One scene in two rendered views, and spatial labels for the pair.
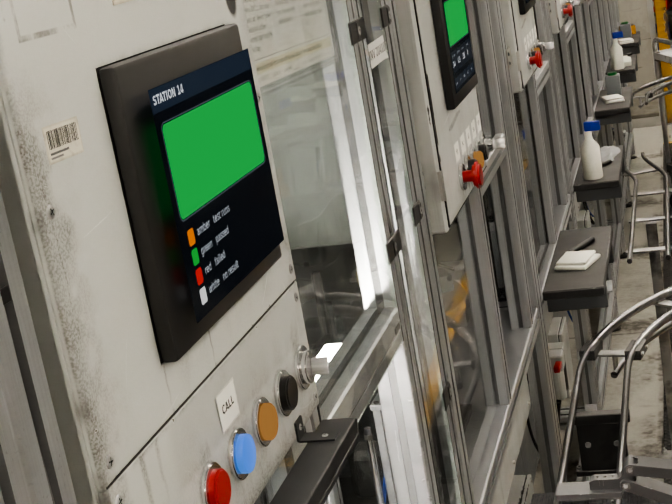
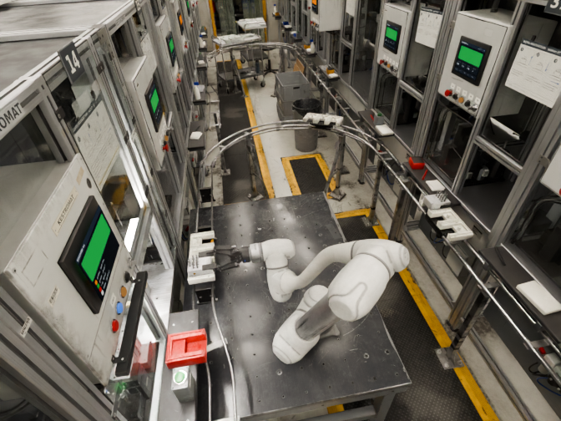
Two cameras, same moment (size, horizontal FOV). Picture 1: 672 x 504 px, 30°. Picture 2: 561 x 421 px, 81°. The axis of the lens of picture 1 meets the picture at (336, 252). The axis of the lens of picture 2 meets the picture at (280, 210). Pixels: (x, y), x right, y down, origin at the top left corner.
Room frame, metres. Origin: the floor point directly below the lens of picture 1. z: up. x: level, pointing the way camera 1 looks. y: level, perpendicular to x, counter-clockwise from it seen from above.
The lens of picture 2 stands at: (0.15, -0.12, 2.25)
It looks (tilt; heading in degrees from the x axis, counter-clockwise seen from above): 40 degrees down; 336
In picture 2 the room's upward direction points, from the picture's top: 3 degrees counter-clockwise
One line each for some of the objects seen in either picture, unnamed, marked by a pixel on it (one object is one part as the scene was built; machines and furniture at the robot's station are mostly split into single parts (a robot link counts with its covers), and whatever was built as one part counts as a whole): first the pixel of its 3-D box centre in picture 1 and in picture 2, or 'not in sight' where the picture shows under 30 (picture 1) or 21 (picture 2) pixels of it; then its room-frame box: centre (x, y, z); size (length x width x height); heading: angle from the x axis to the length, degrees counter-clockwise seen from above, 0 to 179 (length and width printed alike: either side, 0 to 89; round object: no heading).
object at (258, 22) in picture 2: not in sight; (254, 43); (7.58, -3.04, 0.48); 0.84 x 0.58 x 0.97; 171
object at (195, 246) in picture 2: not in sight; (203, 258); (1.53, -0.23, 0.84); 0.36 x 0.14 x 0.10; 163
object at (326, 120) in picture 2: not in sight; (322, 121); (2.73, -1.79, 0.84); 0.37 x 0.14 x 0.10; 41
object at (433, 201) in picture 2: not in sight; (437, 199); (1.22, -1.70, 0.92); 0.13 x 0.10 x 0.09; 73
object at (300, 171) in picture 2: not in sight; (309, 174); (3.06, -1.83, 0.01); 1.00 x 0.55 x 0.01; 163
